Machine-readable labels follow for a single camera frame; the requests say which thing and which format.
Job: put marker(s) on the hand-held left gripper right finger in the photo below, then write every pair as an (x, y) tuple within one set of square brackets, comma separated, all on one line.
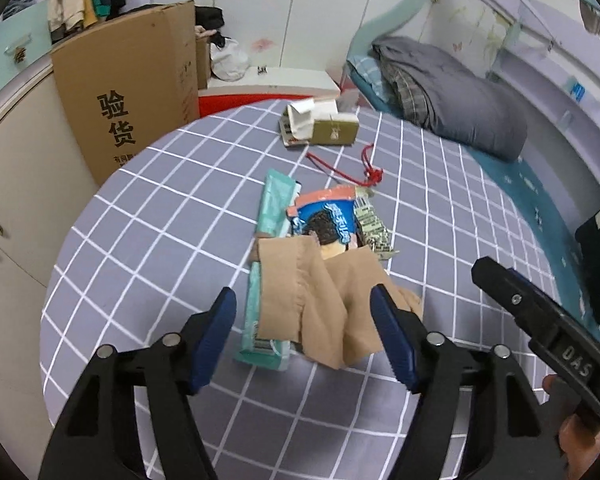
[(392, 342)]

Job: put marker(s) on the white plastic bag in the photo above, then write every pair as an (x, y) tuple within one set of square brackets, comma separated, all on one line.
[(229, 62)]

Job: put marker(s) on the person's right hand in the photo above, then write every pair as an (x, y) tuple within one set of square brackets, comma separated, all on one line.
[(582, 435)]

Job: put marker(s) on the blue plaid pillow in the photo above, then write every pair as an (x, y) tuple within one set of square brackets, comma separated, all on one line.
[(367, 77)]

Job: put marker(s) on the pink flower sticker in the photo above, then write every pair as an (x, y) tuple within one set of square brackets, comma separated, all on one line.
[(262, 45)]

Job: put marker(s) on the blue cookie wrapper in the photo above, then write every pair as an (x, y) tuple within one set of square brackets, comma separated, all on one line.
[(330, 220)]

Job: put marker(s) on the white cabinet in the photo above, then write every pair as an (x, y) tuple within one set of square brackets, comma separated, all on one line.
[(10, 185)]

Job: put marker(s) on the black bag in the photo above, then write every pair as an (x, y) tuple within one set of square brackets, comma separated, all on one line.
[(209, 22)]

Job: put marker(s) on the red storage box white lid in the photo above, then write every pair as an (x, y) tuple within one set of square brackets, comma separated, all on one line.
[(290, 81)]

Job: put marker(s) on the olive green box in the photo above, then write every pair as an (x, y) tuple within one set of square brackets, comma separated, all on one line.
[(335, 130)]

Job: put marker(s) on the white open carton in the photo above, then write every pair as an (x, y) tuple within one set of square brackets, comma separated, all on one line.
[(299, 120)]

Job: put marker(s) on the long teal packet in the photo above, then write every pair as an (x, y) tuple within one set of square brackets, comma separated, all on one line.
[(275, 200)]

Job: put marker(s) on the pine cone ornament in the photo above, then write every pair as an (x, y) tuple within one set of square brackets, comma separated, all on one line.
[(20, 55)]

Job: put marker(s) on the beige stocking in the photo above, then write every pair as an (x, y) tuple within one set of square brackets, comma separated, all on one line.
[(320, 300)]

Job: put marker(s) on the teal bed headboard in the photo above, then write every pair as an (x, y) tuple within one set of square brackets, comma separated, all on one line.
[(405, 10)]

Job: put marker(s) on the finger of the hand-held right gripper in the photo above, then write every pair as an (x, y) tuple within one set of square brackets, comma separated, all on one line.
[(515, 297)]

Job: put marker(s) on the grey quilt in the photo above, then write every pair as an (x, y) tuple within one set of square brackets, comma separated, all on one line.
[(470, 105)]

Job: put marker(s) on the large cardboard box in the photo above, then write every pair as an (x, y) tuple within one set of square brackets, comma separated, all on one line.
[(130, 85)]

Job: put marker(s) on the grey checked blanket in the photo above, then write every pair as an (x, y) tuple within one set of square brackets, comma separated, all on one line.
[(430, 185)]

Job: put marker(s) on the white wardrobe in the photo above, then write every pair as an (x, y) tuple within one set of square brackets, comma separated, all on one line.
[(320, 10)]

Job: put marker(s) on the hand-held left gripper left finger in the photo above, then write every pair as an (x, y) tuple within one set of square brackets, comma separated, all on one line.
[(212, 345)]

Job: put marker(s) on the silver printed wrapper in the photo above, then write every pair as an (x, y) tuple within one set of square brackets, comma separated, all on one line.
[(373, 230)]

